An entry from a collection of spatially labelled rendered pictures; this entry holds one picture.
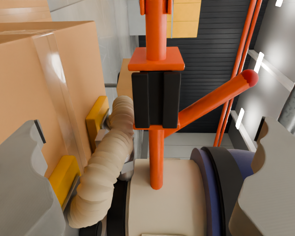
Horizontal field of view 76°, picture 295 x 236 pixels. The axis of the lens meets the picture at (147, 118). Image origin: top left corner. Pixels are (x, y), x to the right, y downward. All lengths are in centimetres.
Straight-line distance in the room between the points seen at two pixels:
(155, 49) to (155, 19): 3
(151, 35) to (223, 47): 1148
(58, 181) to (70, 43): 19
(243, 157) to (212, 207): 11
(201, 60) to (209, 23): 194
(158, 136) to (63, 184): 13
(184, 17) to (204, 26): 370
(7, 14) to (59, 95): 65
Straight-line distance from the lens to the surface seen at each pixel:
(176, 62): 20
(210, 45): 1145
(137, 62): 21
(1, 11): 88
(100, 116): 38
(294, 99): 658
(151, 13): 20
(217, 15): 1115
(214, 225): 33
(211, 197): 32
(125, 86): 211
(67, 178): 27
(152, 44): 21
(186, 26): 761
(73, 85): 32
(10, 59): 21
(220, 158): 36
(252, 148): 1143
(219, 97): 26
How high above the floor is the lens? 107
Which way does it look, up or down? 3 degrees down
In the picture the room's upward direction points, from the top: 90 degrees clockwise
